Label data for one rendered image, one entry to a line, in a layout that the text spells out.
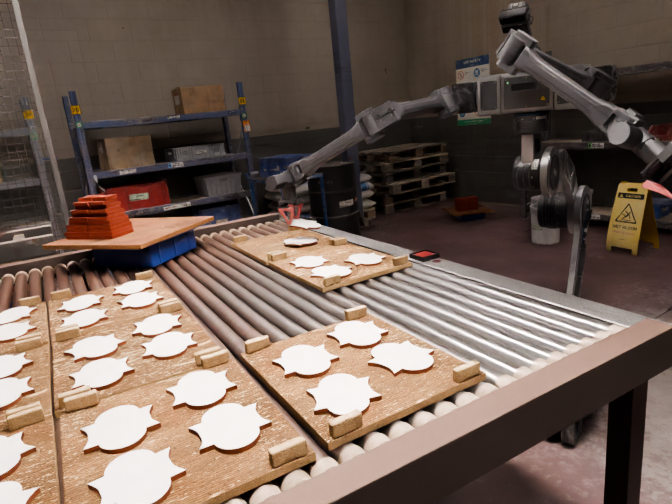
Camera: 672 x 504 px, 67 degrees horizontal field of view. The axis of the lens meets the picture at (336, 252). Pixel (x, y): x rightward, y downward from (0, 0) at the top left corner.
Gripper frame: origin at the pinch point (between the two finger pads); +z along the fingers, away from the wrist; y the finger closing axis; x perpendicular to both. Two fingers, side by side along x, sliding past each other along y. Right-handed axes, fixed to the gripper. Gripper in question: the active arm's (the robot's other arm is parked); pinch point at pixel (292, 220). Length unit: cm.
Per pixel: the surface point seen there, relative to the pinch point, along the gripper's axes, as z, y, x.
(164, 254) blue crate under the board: 7, -23, 49
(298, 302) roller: 11, -62, -26
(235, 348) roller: 11, -92, -21
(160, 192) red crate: 22, 282, 280
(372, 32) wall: -150, 608, 102
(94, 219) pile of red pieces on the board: -10, -30, 74
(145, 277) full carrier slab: 8, -49, 38
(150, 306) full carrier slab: 9, -73, 18
